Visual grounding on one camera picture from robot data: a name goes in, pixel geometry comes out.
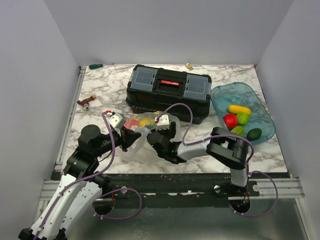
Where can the clear plastic bag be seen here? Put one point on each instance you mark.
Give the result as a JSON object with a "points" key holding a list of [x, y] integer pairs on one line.
{"points": [[155, 143]]}

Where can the red fake fruit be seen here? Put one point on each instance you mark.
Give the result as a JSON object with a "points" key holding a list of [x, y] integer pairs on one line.
{"points": [[230, 121], [132, 124]]}

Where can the dark green fake avocado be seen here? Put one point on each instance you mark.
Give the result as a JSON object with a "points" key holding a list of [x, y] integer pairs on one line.
{"points": [[254, 134]]}

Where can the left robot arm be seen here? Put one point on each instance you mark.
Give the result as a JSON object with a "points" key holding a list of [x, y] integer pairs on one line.
{"points": [[72, 172]]}

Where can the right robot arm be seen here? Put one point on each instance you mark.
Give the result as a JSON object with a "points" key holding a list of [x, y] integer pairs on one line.
{"points": [[226, 147]]}

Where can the yellow fake fruit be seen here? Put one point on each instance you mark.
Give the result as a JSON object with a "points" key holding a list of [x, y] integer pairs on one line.
{"points": [[144, 122]]}

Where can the yellow fake corn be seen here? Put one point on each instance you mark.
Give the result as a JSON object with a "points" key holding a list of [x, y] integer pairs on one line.
{"points": [[238, 109]]}

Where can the green fake fruit slice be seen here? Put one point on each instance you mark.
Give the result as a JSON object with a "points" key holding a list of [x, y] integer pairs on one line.
{"points": [[238, 130]]}

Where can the black plastic toolbox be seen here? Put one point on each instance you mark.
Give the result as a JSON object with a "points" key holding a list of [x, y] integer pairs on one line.
{"points": [[152, 89]]}

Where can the small yellow blue brush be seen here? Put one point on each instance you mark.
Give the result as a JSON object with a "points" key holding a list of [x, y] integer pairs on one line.
{"points": [[189, 66]]}

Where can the blue transparent tray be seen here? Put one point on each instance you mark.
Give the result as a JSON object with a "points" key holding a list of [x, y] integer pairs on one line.
{"points": [[241, 94]]}

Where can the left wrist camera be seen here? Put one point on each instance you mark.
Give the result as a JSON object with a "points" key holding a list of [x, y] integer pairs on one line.
{"points": [[115, 120]]}

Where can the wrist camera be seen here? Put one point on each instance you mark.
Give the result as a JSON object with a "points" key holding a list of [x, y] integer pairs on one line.
{"points": [[115, 120], [162, 122]]}

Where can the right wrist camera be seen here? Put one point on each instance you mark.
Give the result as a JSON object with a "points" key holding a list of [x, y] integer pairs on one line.
{"points": [[162, 122]]}

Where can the black metal base rail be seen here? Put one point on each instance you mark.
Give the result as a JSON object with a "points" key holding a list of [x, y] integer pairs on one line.
{"points": [[136, 191]]}

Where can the brown handled tool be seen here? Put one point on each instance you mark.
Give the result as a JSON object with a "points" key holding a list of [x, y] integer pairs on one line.
{"points": [[85, 103]]}

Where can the green handled screwdriver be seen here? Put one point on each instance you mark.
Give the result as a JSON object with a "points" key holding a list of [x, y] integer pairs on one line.
{"points": [[100, 65]]}

